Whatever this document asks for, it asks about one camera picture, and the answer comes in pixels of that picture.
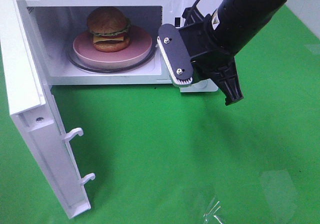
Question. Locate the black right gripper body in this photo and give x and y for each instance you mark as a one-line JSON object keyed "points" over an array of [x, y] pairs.
{"points": [[208, 58]]}

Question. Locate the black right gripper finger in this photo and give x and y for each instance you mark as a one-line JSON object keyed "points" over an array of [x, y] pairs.
{"points": [[226, 78], [194, 17]]}

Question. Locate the round door release button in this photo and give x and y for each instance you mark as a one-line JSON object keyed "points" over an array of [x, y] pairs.
{"points": [[201, 84]]}

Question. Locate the pink round plate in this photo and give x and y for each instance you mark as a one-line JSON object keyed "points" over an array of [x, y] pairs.
{"points": [[136, 34]]}

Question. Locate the burger with cheese and lettuce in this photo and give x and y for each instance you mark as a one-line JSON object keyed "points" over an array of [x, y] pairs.
{"points": [[109, 28]]}

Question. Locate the white microwave door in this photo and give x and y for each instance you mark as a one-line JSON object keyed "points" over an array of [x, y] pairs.
{"points": [[34, 111]]}

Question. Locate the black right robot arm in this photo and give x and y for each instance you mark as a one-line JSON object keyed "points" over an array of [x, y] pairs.
{"points": [[236, 22]]}

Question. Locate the white microwave oven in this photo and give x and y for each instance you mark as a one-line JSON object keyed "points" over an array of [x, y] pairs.
{"points": [[36, 35]]}

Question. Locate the clear tape piece left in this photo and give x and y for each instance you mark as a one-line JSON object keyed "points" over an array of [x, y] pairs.
{"points": [[202, 205]]}

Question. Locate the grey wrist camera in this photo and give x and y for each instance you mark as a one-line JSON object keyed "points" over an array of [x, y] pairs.
{"points": [[175, 55]]}

